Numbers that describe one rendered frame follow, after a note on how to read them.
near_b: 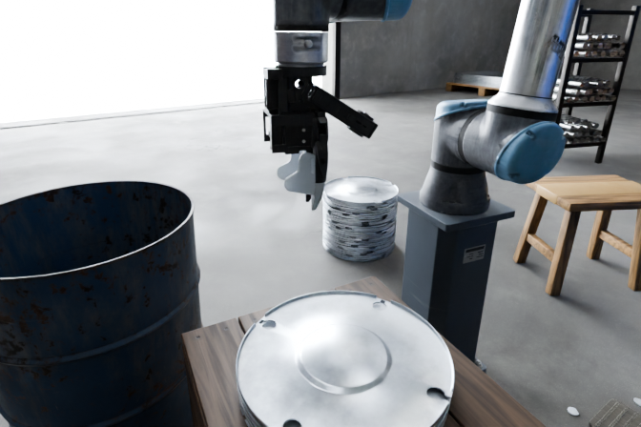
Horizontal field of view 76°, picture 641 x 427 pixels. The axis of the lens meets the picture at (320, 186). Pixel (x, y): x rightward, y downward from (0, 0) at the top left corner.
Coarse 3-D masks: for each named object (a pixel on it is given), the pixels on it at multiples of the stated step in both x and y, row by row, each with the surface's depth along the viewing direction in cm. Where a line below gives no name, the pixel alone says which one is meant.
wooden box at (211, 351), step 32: (352, 288) 79; (384, 288) 79; (256, 320) 70; (192, 352) 64; (224, 352) 64; (192, 384) 61; (224, 384) 58; (480, 384) 58; (224, 416) 53; (448, 416) 53; (480, 416) 53; (512, 416) 53
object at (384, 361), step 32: (288, 320) 64; (320, 320) 64; (352, 320) 64; (384, 320) 64; (416, 320) 64; (256, 352) 57; (288, 352) 57; (320, 352) 57; (352, 352) 57; (384, 352) 57; (416, 352) 57; (448, 352) 57; (256, 384) 52; (288, 384) 52; (320, 384) 52; (352, 384) 51; (384, 384) 52; (416, 384) 52; (448, 384) 52; (256, 416) 47; (288, 416) 48; (320, 416) 48; (352, 416) 48; (384, 416) 48; (416, 416) 48
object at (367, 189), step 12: (336, 180) 170; (348, 180) 170; (360, 180) 170; (372, 180) 170; (384, 180) 169; (324, 192) 157; (336, 192) 158; (348, 192) 157; (360, 192) 157; (372, 192) 157; (384, 192) 158; (396, 192) 158
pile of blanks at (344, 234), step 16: (336, 208) 152; (352, 208) 150; (368, 208) 148; (384, 208) 150; (336, 224) 154; (352, 224) 151; (368, 224) 151; (384, 224) 153; (336, 240) 158; (352, 240) 154; (368, 240) 152; (384, 240) 155; (336, 256) 159; (352, 256) 155; (368, 256) 155; (384, 256) 158
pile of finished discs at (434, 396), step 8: (376, 304) 69; (264, 328) 63; (272, 328) 63; (432, 392) 52; (440, 392) 52; (240, 400) 53; (440, 400) 51; (448, 400) 50; (240, 408) 54; (448, 408) 51; (248, 416) 50; (248, 424) 51; (256, 424) 48; (288, 424) 48; (296, 424) 48; (440, 424) 49
